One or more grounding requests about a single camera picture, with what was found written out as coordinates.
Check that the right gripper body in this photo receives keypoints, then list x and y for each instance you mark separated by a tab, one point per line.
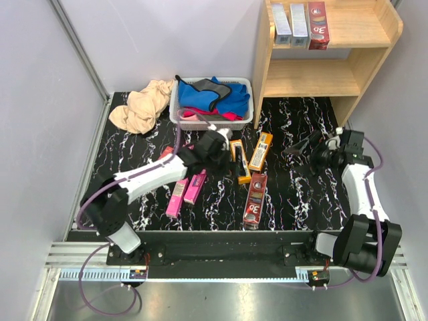
322	156

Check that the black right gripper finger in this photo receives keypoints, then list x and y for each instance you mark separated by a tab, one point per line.
313	139
301	148

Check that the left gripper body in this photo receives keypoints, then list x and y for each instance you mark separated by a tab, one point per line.
223	156

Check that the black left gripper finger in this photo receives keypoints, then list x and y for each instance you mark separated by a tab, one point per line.
239	163
225	169

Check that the red 3d toothpaste box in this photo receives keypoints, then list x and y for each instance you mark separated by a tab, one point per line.
318	26
254	202

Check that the silver toothpaste box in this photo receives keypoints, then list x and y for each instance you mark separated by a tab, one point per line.
299	25
282	26

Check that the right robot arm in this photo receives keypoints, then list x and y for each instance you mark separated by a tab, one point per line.
367	243

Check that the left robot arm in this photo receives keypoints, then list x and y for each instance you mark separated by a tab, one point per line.
107	207

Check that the wooden shelf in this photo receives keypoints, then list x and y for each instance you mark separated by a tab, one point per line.
369	30

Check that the yellow toothpaste box left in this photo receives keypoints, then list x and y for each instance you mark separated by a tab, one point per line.
247	178

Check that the yellow toothpaste box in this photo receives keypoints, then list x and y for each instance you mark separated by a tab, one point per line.
260	152
247	178

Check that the pink toothpaste box upper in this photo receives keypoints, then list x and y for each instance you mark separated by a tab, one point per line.
189	146

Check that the yellow toothpaste box right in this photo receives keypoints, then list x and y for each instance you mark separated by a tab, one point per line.
260	152

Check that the pink toothpaste box middle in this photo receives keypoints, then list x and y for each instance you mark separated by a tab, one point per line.
195	187

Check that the pink cloth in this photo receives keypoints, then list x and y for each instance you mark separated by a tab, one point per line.
187	116

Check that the dark red toothpaste box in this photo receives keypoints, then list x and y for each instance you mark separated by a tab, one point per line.
167	151

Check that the pink toothpaste box small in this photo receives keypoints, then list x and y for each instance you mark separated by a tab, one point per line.
177	197

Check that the magenta cloth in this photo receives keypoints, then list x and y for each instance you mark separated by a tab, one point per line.
230	116

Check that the white plastic basket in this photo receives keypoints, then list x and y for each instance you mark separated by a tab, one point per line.
204	122

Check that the blue cloth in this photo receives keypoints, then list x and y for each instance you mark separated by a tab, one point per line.
208	94

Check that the beige cloth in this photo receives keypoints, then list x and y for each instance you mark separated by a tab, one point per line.
143	108

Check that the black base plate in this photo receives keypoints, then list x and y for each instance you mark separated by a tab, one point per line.
209	256

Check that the aluminium rail frame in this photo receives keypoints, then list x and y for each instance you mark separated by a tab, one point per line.
85	281

